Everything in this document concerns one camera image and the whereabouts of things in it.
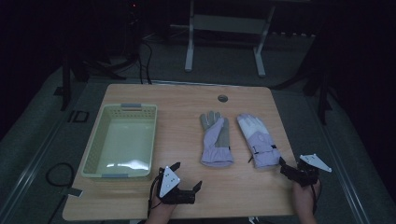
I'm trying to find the grey tape strip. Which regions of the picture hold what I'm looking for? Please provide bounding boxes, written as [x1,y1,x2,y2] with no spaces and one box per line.
[66,187,84,199]

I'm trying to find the pale green plastic basket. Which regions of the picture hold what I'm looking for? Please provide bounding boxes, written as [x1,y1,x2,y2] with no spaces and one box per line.
[81,103,159,180]

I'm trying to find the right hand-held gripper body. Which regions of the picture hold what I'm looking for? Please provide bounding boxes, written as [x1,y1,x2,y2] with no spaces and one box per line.
[279,153,332,188]

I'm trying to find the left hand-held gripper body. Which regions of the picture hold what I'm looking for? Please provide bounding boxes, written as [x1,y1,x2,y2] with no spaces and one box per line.
[154,165,196,205]

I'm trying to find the white metal stand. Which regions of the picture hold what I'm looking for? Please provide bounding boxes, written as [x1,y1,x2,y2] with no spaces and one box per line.
[184,0,276,78]

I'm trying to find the person's right hand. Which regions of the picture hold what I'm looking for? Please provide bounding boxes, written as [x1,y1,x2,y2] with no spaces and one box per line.
[291,179,321,216]

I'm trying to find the black hanging cables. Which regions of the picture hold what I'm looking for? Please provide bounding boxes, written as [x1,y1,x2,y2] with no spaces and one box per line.
[135,38,154,86]

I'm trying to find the lilac glove with grey palm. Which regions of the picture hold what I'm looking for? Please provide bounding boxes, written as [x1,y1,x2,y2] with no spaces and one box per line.
[199,110,235,168]

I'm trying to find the dark equipment with red light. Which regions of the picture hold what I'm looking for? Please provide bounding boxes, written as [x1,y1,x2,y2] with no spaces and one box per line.
[125,0,142,60]

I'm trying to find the black cable loop on floor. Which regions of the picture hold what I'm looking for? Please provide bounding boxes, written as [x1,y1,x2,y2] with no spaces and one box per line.
[45,161,77,189]

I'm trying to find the lilac glove with white back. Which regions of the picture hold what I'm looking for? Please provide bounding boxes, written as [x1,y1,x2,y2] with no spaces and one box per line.
[236,113,282,170]

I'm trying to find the person's left hand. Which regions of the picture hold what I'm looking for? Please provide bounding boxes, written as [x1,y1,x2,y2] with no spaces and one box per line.
[148,186,177,220]

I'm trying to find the black metal stand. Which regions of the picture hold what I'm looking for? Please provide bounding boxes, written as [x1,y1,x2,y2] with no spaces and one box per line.
[274,59,339,126]
[52,54,127,112]

